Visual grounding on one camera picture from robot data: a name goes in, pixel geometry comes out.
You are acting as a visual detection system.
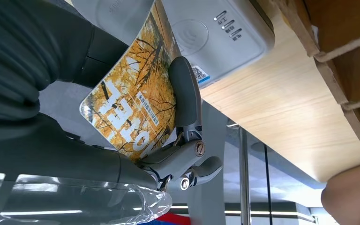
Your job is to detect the chrome stanchion post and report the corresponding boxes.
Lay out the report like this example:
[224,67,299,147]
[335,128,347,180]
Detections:
[226,122,251,225]

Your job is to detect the cardboard divider box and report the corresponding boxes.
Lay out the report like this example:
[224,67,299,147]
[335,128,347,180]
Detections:
[273,0,360,170]

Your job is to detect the black stanchion post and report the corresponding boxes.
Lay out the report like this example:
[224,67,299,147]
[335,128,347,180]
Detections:
[263,143,274,225]

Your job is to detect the grey white card reader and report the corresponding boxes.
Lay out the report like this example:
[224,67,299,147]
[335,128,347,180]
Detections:
[71,0,276,90]

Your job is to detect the person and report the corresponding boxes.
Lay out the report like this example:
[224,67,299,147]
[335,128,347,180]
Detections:
[320,161,360,225]

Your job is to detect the clear plastic film wrap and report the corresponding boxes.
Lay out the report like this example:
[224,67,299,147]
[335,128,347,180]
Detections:
[0,170,173,225]

